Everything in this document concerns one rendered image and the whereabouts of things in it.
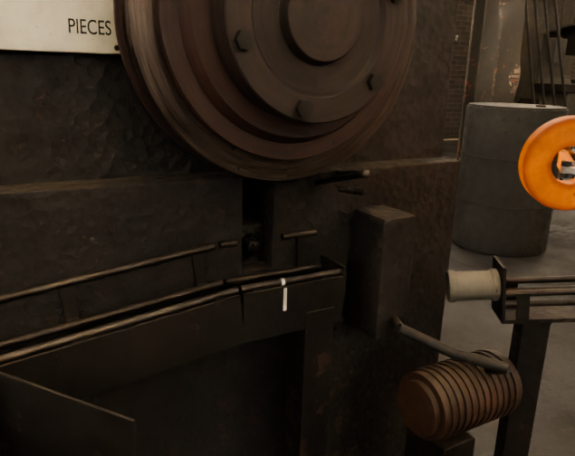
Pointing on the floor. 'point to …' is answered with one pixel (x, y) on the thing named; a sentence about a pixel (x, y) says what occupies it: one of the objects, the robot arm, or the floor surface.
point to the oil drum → (500, 181)
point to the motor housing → (454, 403)
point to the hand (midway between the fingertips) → (570, 153)
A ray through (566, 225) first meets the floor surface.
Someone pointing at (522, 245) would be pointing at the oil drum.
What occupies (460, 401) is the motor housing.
